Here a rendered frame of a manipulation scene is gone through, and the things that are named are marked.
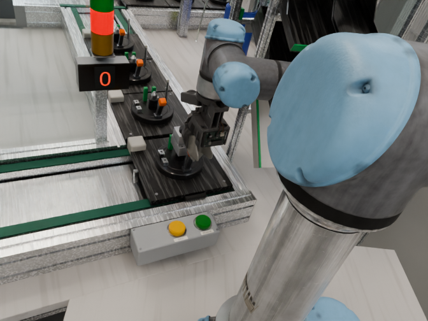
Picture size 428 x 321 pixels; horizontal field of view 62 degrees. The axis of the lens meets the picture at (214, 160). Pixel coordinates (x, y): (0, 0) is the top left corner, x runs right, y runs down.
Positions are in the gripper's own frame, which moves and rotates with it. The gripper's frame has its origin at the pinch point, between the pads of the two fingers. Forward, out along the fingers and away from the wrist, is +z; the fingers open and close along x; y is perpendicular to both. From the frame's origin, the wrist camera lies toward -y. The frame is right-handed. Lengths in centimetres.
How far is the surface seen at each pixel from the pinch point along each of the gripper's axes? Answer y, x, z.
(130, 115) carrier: -32.7, -7.6, 9.8
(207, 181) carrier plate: 1.3, 5.3, 9.9
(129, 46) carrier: -77, 4, 8
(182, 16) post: -115, 42, 10
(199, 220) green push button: 13.3, -2.4, 9.7
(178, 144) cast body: -6.1, -2.1, 1.1
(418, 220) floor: -11, 197, 107
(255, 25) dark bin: -22.9, 24.0, -24.6
